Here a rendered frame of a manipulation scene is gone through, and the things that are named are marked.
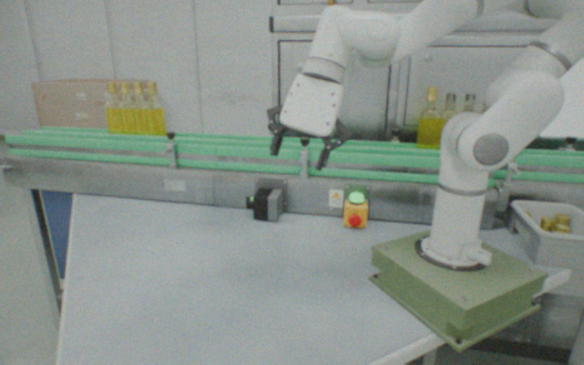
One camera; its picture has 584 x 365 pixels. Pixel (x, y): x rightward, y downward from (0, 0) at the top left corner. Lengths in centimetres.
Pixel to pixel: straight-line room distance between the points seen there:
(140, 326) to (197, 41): 423
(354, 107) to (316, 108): 77
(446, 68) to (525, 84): 70
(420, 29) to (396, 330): 59
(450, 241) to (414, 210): 37
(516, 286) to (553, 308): 104
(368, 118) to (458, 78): 34
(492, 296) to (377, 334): 22
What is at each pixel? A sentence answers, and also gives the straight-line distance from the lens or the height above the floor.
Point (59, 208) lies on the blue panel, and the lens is 173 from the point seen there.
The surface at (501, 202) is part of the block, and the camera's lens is 125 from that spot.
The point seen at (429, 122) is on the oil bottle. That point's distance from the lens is 127.
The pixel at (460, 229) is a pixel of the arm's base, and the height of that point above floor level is 92.
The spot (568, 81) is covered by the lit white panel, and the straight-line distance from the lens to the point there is 153.
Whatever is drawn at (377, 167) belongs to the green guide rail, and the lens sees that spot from 118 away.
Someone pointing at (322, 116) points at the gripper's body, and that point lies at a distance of 67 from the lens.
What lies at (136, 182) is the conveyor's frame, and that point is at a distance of 143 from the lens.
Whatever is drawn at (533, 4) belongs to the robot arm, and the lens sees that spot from 89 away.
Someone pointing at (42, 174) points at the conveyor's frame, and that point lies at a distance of 169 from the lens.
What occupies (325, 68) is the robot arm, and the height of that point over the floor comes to 124.
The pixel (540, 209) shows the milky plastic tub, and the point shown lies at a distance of 133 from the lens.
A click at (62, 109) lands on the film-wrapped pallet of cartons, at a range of 504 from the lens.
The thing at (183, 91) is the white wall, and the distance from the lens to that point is 496.
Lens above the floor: 127
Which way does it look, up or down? 18 degrees down
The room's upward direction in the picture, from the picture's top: straight up
